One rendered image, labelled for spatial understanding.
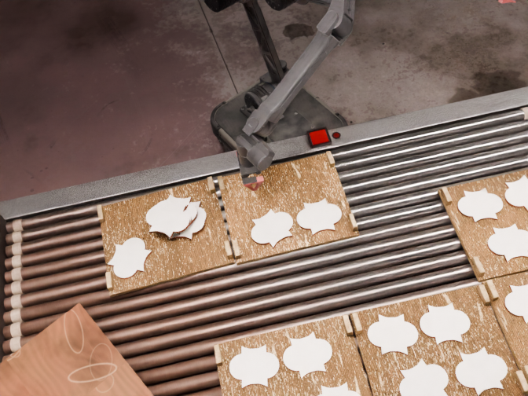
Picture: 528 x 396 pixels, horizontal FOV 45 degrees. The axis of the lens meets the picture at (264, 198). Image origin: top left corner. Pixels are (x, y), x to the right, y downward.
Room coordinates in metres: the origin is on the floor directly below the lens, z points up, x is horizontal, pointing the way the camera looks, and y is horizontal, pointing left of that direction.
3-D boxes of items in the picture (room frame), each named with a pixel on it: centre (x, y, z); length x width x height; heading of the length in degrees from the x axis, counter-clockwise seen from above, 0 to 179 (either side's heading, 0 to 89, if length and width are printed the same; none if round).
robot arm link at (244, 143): (1.23, 0.03, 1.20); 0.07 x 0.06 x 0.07; 32
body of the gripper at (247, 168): (1.24, 0.03, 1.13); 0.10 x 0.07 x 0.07; 4
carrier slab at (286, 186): (1.17, -0.07, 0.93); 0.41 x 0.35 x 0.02; 96
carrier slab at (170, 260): (1.13, 0.35, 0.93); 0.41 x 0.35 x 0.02; 97
